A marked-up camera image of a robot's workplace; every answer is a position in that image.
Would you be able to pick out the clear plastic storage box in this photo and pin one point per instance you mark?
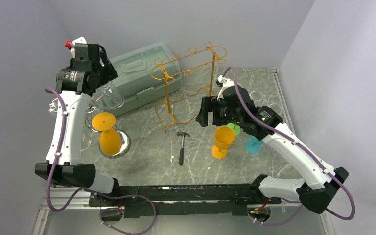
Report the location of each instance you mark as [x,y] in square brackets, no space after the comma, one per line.
[136,76]

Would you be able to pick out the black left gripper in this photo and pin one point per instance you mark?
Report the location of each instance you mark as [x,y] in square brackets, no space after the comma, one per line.
[108,73]

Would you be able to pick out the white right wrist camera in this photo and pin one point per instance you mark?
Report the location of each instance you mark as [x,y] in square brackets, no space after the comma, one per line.
[223,83]

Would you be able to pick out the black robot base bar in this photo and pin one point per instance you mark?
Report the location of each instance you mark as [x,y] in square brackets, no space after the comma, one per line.
[234,199]

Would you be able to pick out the clear wine glass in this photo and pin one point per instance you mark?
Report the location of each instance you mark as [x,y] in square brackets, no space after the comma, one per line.
[276,108]
[256,95]

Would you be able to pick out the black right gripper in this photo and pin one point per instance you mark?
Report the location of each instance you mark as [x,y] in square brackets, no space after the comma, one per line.
[210,104]

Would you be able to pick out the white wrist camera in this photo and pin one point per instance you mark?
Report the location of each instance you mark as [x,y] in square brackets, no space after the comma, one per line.
[223,83]
[70,45]

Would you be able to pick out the green wine glass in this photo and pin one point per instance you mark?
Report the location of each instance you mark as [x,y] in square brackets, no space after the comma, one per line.
[235,128]

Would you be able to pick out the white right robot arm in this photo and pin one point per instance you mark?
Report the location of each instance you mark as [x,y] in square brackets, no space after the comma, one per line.
[319,181]

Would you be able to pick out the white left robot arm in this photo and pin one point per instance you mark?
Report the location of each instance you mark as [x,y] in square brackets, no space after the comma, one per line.
[63,164]

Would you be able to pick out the black handled hammer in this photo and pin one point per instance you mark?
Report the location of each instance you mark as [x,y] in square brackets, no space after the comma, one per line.
[183,135]

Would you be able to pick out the orange wine glass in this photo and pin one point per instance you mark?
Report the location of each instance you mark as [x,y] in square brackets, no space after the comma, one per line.
[223,139]
[109,139]

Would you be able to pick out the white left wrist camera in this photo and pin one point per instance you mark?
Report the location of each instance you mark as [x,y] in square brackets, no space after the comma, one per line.
[70,45]

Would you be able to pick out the chrome tree glass rack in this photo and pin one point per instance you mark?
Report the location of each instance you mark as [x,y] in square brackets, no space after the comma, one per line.
[94,135]

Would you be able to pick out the gold wire glass rack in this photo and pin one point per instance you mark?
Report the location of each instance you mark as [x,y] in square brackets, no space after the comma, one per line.
[185,79]

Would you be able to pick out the clear glass chrome rack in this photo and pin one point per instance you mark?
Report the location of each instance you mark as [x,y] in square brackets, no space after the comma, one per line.
[53,107]
[85,142]

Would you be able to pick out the blue wine glass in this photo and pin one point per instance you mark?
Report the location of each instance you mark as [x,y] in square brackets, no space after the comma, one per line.
[253,145]

